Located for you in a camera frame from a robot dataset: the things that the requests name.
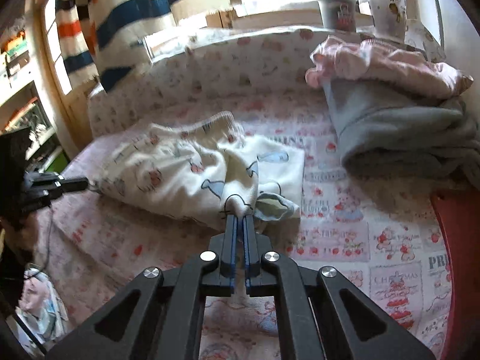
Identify white Hello Kitty pants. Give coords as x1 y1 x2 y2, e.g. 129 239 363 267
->
95 111 304 231

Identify white shelf unit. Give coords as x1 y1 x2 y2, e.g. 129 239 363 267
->
1 30 69 173

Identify pink print bed sheet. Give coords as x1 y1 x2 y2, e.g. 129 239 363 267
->
37 92 453 360

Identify pink bag on floor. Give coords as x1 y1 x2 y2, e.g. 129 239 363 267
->
16 267 71 349

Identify striped hanging curtain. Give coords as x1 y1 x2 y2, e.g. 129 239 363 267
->
55 0 241 91

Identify red mat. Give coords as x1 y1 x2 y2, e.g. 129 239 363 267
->
430 189 479 359

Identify folded grey garment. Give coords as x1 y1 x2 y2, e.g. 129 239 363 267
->
324 80 479 187

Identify baby bear patterned headboard cover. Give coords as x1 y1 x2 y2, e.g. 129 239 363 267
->
88 26 329 137

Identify folded pink garment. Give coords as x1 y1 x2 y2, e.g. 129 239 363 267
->
305 36 473 100

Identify grey lidded jar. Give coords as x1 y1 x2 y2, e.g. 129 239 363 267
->
317 0 357 33

